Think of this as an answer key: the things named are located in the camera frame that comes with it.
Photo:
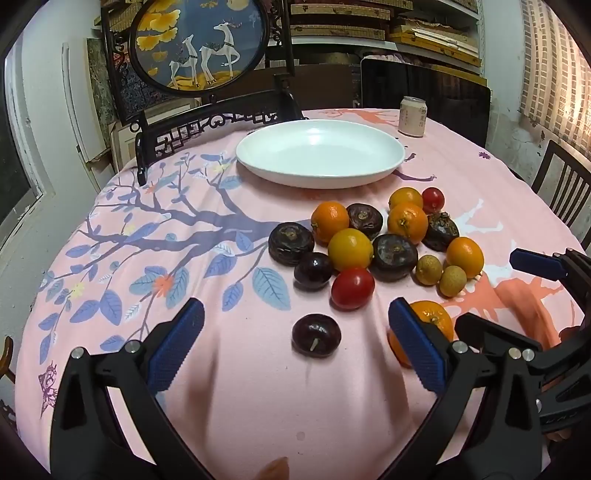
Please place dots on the white panel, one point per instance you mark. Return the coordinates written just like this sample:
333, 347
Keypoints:
78, 115

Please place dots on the large yellow tomato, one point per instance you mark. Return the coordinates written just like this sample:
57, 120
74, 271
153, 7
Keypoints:
350, 249

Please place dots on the person's left hand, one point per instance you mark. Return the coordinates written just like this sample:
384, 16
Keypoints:
274, 470

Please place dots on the dark flat panel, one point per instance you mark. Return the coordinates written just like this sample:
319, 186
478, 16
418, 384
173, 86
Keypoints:
425, 87

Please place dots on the small red cherry tomato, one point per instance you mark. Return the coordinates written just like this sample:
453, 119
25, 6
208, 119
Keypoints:
433, 198

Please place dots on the small orange-yellow tomato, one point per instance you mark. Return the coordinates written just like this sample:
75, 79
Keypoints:
405, 198

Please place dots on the deer painting table screen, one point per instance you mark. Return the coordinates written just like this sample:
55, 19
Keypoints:
203, 46

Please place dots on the brown wooden chair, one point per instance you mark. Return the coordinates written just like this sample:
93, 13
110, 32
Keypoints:
5, 364

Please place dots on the pink drink can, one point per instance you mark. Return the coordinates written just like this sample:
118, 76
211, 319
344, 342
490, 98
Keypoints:
412, 117

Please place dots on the white shelf unit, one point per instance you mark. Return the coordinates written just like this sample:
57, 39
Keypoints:
415, 48

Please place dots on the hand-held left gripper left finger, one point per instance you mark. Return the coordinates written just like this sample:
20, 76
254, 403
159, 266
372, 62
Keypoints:
178, 346

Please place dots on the dark wooden chair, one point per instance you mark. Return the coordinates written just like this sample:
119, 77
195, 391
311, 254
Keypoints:
565, 184

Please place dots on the stack of bamboo mats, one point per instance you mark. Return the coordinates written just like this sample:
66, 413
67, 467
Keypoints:
337, 21

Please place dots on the orange mandarin with stem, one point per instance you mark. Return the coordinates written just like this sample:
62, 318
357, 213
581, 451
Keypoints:
407, 224

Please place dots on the pink printed tablecloth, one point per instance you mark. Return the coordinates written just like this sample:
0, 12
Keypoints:
231, 406

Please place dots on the brick pattern curtain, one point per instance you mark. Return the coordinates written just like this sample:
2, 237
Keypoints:
558, 60

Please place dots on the white oval plate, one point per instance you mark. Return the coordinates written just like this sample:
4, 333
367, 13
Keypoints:
318, 150

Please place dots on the tan longan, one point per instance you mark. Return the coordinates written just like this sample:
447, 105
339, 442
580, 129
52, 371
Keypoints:
452, 280
429, 270

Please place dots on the dark red cherry with stem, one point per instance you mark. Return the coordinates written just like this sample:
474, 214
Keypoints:
316, 335

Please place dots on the dark water chestnut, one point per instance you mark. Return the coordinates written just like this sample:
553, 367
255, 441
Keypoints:
364, 220
291, 243
393, 257
441, 230

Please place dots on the pink cloth bundle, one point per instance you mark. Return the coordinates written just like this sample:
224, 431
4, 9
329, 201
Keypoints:
383, 57

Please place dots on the stack of yellow flat boxes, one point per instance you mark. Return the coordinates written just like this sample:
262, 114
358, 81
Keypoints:
438, 44

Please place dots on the marbled picture frame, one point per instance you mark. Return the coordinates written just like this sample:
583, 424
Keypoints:
99, 78

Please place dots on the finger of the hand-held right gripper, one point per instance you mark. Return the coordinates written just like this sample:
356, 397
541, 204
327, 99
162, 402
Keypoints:
498, 332
535, 262

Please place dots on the orange tomato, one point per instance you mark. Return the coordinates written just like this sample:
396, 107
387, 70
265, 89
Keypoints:
465, 257

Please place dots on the large red tomato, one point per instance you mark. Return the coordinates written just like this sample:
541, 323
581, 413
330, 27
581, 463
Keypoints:
352, 288

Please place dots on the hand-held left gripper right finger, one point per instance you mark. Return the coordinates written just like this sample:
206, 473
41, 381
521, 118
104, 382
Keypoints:
415, 346

